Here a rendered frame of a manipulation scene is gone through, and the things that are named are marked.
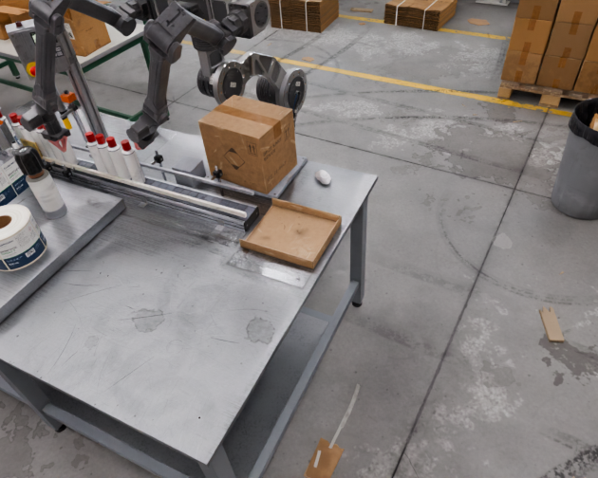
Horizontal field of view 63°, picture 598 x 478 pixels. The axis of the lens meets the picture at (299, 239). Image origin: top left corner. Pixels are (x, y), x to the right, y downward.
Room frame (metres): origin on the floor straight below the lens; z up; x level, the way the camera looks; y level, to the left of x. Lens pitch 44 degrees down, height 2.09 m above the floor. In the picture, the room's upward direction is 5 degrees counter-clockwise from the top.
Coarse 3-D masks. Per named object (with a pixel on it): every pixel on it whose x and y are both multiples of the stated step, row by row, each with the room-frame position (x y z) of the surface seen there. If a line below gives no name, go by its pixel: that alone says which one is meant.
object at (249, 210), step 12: (96, 168) 1.84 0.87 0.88; (108, 180) 1.73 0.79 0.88; (156, 180) 1.70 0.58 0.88; (144, 192) 1.63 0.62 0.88; (180, 192) 1.61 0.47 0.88; (192, 192) 1.60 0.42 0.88; (192, 204) 1.52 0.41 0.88; (228, 204) 1.50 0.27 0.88; (240, 204) 1.49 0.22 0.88; (240, 216) 1.41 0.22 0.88
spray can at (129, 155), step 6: (126, 144) 1.69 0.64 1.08; (126, 150) 1.68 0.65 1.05; (132, 150) 1.69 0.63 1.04; (126, 156) 1.67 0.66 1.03; (132, 156) 1.68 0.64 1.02; (126, 162) 1.68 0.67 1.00; (132, 162) 1.68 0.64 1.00; (138, 162) 1.69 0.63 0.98; (132, 168) 1.67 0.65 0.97; (138, 168) 1.68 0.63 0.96; (132, 174) 1.68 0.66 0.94; (138, 174) 1.68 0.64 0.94; (138, 180) 1.67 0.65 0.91; (144, 180) 1.69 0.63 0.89
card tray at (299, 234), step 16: (272, 208) 1.50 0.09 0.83; (288, 208) 1.49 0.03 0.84; (304, 208) 1.45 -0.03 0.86; (272, 224) 1.40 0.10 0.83; (288, 224) 1.40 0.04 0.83; (304, 224) 1.39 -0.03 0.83; (320, 224) 1.38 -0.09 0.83; (336, 224) 1.33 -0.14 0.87; (240, 240) 1.30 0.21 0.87; (256, 240) 1.32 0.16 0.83; (272, 240) 1.31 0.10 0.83; (288, 240) 1.31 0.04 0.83; (304, 240) 1.30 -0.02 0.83; (320, 240) 1.29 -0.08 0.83; (272, 256) 1.23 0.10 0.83; (288, 256) 1.20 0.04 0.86; (304, 256) 1.21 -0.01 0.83; (320, 256) 1.20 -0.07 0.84
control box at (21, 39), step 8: (24, 24) 1.96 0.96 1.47; (32, 24) 1.95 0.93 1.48; (8, 32) 1.89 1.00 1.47; (16, 32) 1.89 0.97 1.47; (24, 32) 1.90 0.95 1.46; (16, 40) 1.89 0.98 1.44; (24, 40) 1.90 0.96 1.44; (16, 48) 1.88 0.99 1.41; (24, 48) 1.89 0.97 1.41; (32, 48) 1.90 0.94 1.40; (24, 56) 1.89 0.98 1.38; (32, 56) 1.90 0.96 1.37; (64, 56) 1.94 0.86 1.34; (24, 64) 1.88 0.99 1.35; (32, 64) 1.89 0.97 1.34; (56, 64) 1.93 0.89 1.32; (64, 64) 1.94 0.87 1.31; (56, 72) 1.92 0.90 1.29
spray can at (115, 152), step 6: (108, 138) 1.73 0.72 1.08; (114, 138) 1.73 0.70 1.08; (108, 144) 1.72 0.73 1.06; (114, 144) 1.72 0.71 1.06; (108, 150) 1.72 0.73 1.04; (114, 150) 1.71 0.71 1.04; (120, 150) 1.73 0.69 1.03; (114, 156) 1.71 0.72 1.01; (120, 156) 1.72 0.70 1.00; (114, 162) 1.71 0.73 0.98; (120, 162) 1.71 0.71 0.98; (120, 168) 1.71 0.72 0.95; (126, 168) 1.73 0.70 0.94; (120, 174) 1.71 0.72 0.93; (126, 174) 1.72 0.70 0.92
